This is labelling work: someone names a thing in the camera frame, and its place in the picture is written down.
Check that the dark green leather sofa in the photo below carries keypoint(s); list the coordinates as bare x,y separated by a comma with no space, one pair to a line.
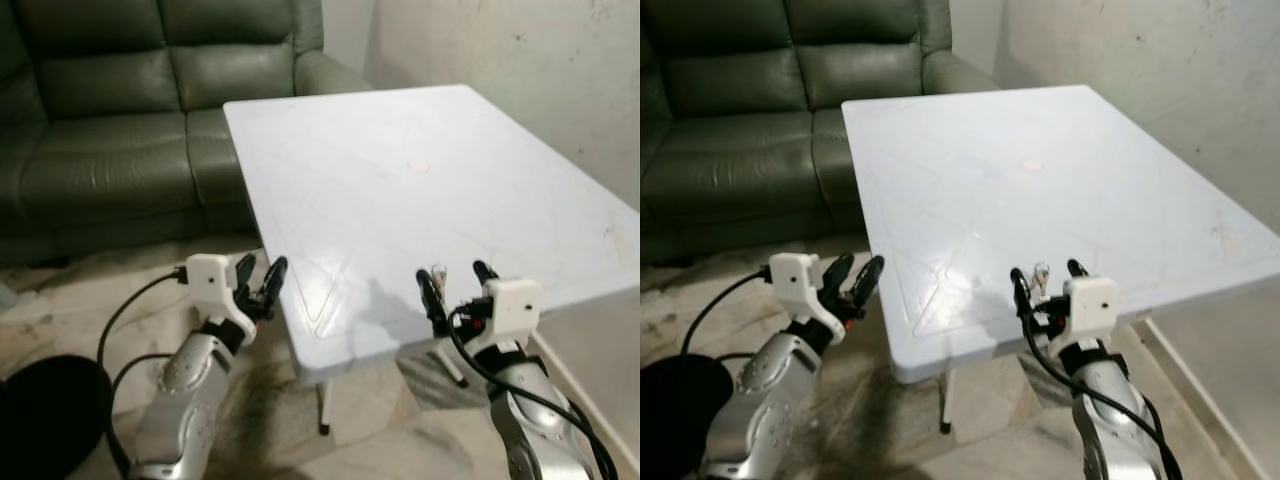
110,130
740,130

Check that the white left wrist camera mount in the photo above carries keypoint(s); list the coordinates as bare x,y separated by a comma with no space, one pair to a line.
212,282
796,280

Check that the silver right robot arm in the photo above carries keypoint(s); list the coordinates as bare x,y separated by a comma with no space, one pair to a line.
535,430
1110,430

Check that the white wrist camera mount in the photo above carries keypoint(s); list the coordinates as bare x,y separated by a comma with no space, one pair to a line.
212,282
796,280
514,305
1092,303

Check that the white plastic folding table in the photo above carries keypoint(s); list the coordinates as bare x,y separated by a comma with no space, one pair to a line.
420,210
1040,210

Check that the black round object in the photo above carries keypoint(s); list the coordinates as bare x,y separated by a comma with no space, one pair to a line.
45,415
680,410

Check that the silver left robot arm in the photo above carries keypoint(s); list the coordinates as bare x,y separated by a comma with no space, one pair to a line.
185,400
765,405

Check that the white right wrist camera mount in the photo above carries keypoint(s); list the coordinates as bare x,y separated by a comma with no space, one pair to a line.
1092,303
514,305

